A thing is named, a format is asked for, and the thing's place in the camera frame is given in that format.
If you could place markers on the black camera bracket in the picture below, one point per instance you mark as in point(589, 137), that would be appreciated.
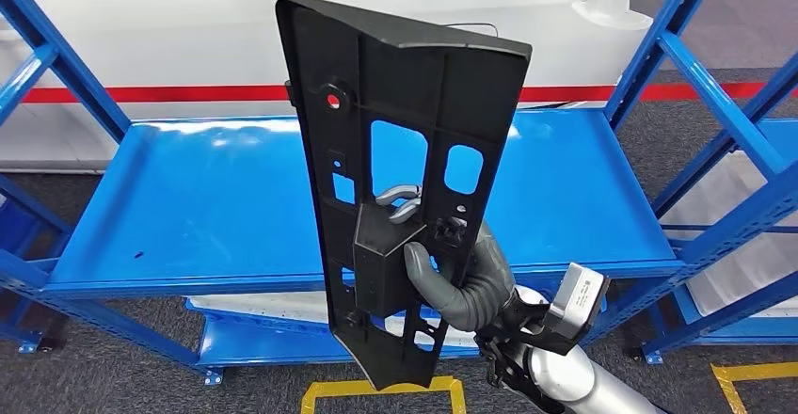
point(530, 336)

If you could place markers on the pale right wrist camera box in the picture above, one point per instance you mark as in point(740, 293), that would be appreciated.
point(576, 299)

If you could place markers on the white car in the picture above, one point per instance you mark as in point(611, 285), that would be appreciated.
point(156, 25)

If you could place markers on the white wrapped bulky item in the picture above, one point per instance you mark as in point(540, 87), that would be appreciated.
point(735, 243)

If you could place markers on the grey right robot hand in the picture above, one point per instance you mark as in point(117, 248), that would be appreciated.
point(436, 286)

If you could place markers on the black plastic panel part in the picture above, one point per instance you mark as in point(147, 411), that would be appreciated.
point(399, 68)

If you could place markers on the blue metal shelf rack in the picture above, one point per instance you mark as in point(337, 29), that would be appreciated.
point(187, 211)

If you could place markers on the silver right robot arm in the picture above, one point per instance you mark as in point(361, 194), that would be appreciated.
point(573, 380)

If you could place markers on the yellow floor tape square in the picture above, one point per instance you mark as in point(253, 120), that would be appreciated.
point(748, 371)
point(312, 399)

